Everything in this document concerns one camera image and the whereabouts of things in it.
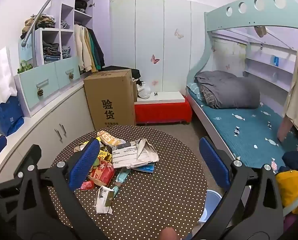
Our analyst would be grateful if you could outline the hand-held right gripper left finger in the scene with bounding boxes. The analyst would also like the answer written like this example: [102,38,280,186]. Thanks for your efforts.
[16,137,101,240]

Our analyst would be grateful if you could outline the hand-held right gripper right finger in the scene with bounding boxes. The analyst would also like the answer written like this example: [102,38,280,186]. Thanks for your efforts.
[193,137,284,240]

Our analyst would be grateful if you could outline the red snack packet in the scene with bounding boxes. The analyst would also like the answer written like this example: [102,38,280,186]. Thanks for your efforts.
[89,159,115,187]

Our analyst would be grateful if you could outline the blue trash bin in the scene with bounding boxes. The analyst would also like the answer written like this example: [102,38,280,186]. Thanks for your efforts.
[198,189,223,224]

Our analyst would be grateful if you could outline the person's right hand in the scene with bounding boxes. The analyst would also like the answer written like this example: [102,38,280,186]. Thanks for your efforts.
[160,227,178,240]

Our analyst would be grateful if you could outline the small red packet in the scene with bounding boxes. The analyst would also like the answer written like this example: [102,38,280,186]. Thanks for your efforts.
[80,181,95,191]

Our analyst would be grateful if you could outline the yellow label packet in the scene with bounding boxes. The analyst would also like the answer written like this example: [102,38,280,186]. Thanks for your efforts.
[97,149,113,162]

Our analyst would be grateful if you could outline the blue shopping bag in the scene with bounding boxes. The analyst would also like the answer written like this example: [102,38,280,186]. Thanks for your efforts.
[0,95,25,137]

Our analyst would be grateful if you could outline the yellow snack wrapper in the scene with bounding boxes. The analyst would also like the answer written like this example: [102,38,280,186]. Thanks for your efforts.
[96,129,123,147]

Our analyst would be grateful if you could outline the teal plastic wrapper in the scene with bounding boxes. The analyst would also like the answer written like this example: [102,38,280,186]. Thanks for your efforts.
[112,169,132,195]

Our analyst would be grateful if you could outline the white crumpled carton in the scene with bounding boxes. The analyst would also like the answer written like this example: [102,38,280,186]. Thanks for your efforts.
[96,185,115,215]

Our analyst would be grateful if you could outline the bed with teal cover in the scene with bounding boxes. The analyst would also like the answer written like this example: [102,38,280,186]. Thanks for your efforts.
[189,85,298,170]

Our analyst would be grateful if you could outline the white low cabinet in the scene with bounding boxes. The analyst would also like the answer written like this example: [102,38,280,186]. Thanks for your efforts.
[0,81,95,178]

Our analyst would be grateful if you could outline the blue white packet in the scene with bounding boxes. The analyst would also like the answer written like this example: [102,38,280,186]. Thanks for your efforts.
[135,164,156,173]

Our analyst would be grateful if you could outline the white shopping bag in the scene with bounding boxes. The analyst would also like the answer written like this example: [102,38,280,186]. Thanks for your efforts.
[0,46,18,104]

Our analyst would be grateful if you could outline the large cardboard box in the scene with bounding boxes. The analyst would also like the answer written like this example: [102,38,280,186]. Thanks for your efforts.
[83,69,137,131]

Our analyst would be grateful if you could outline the red storage bench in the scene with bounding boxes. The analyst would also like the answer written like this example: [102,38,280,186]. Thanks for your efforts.
[134,91,193,125]

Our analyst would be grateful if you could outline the grey folded quilt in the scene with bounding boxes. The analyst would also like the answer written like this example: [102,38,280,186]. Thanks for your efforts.
[194,70,261,109]

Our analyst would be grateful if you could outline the light blue checked pillow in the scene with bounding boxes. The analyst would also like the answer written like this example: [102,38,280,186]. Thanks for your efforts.
[189,82,204,101]

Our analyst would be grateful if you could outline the brown polka dot tablecloth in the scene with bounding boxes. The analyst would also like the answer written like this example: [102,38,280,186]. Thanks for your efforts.
[47,126,209,240]

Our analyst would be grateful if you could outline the pink hanging garment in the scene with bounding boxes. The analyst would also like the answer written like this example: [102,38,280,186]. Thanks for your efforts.
[276,114,293,142]

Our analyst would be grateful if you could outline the light blue drawer unit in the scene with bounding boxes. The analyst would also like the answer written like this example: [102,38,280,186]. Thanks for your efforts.
[14,56,80,117]

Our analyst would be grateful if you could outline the green plant decoration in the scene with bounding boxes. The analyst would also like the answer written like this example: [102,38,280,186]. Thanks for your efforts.
[17,60,34,74]

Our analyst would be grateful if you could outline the yellow and navy jacket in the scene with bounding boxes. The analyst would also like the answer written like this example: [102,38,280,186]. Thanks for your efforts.
[274,151,298,214]

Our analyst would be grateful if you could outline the white plastic bag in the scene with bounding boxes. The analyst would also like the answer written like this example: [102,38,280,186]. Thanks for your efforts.
[136,81,152,99]

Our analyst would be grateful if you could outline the black clothing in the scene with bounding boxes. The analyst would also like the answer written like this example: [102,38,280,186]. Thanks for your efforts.
[101,65,141,80]

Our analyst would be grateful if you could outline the folded jeans stack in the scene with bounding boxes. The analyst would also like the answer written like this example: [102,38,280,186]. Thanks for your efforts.
[42,42,62,62]

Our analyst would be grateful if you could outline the beige hanging shirt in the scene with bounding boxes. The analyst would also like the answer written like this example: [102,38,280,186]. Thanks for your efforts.
[282,48,298,140]

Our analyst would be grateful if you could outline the green hanging shirt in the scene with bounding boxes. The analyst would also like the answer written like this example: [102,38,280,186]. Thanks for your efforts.
[87,29,100,71]

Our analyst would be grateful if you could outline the dark hanging jacket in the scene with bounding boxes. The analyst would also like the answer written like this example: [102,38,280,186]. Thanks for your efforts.
[89,29,105,68]

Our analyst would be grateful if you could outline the cream hanging jacket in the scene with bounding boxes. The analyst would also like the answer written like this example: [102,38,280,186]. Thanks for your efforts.
[74,25,93,72]

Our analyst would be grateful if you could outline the olive clothes pile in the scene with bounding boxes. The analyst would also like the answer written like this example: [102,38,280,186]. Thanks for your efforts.
[20,15,56,40]

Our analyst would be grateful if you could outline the tan cloth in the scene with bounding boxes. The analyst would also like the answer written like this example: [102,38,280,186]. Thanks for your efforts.
[253,26,267,37]

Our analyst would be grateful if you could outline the curved metal pole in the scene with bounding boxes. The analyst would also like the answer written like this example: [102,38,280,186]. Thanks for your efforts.
[24,0,70,43]

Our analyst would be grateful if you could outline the white wardrobe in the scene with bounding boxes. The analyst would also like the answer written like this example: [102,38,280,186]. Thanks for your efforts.
[109,0,209,93]

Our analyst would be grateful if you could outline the purple shelf unit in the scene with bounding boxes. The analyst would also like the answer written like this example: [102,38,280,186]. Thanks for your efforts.
[35,0,112,67]

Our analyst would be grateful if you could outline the dark folded clothes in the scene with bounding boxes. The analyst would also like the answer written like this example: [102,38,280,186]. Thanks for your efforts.
[75,0,88,13]

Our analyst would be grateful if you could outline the purple wall shelf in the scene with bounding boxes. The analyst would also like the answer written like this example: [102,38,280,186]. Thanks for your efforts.
[244,42,297,93]

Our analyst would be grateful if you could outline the light blue bunk bed frame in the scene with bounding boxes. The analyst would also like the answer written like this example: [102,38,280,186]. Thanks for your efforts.
[186,0,298,215]

